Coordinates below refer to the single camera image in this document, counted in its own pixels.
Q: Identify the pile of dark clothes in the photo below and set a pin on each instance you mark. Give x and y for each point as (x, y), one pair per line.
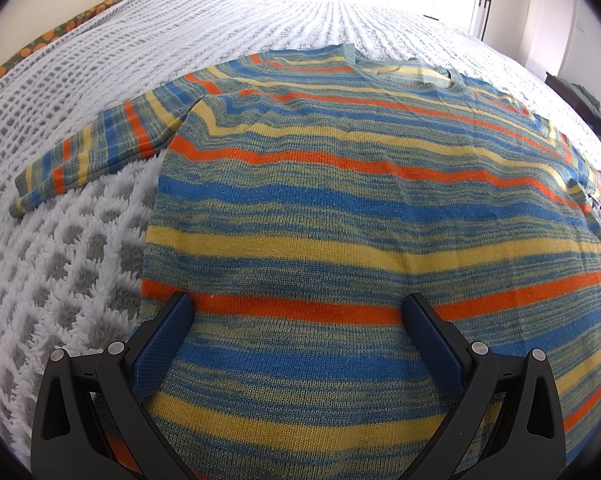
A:
(580, 97)

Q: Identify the striped knit sweater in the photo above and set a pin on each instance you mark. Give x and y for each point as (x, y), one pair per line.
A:
(330, 210)

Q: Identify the green orange patterned bedsheet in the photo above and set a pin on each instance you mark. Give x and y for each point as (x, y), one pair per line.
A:
(45, 35)

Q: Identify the white and grey fluffy blanket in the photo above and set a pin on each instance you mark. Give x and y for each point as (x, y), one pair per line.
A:
(80, 260)

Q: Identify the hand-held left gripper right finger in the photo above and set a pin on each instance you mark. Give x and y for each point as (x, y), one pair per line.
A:
(433, 340)

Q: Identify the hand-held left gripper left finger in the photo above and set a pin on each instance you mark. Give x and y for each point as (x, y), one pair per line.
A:
(163, 340)

